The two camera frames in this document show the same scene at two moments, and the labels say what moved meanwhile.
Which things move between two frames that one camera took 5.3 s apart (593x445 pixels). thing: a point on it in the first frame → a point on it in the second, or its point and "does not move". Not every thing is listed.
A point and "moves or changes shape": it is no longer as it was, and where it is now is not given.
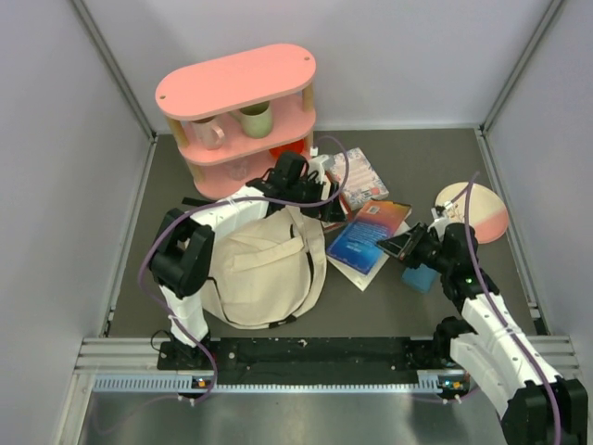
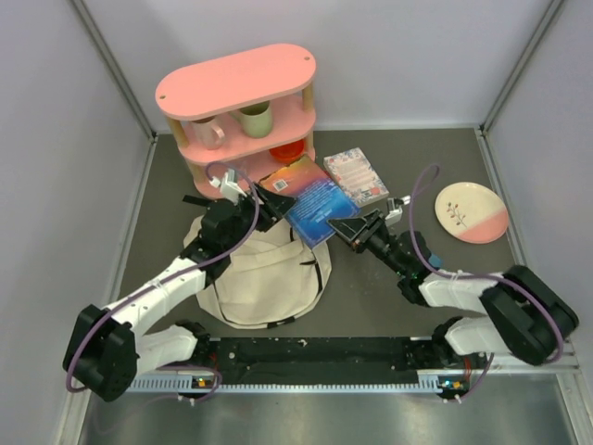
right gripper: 401,246 → 352,228
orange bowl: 295,147 does not move
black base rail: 321,361 does not move
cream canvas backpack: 269,267 moves or changes shape
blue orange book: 357,245 moves or changes shape
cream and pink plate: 475,204 does not move
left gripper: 329,214 → 275,206
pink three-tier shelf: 232,118 does not move
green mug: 257,120 does not move
